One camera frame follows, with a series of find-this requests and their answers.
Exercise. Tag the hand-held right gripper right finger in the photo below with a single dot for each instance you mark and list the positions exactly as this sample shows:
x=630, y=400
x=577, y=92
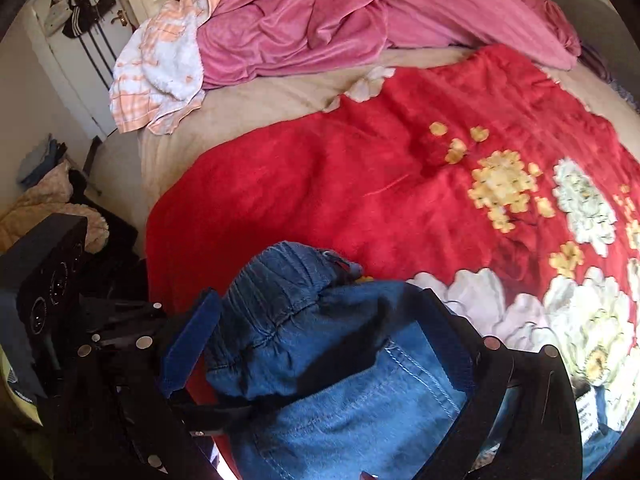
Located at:
x=445, y=340

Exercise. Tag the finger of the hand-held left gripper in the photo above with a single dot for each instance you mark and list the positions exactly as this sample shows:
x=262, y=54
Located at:
x=125, y=316

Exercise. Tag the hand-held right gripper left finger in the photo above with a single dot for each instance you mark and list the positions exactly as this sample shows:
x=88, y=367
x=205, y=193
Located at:
x=192, y=340

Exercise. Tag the blue denim pants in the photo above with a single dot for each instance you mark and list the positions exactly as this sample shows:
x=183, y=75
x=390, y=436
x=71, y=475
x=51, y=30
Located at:
x=340, y=410

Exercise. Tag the beige quilted jacket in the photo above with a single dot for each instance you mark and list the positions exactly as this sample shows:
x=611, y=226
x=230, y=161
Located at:
x=45, y=205

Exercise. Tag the folded blue clothes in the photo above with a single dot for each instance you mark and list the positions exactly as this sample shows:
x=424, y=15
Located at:
x=40, y=160

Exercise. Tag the pale yellow basin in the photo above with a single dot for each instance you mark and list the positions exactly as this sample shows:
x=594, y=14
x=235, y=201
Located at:
x=22, y=405

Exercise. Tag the white door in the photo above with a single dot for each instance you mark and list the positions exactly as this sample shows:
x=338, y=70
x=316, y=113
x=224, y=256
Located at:
x=75, y=75

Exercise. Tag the red floral blanket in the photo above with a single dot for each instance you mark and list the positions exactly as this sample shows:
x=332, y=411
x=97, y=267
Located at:
x=350, y=175

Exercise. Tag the peach plaid towel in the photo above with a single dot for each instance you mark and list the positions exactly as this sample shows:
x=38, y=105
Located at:
x=155, y=70

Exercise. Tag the black striped bag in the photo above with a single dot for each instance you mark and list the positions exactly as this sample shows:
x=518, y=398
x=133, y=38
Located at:
x=82, y=15

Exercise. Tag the white hanging bag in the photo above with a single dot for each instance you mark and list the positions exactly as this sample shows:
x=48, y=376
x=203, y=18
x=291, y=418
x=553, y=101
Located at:
x=56, y=10

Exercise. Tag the dark striped cloth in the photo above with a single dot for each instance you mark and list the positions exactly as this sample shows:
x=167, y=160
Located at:
x=610, y=77

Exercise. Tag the pink velvet blanket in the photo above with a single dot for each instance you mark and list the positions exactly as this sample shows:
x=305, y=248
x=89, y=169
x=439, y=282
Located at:
x=310, y=25

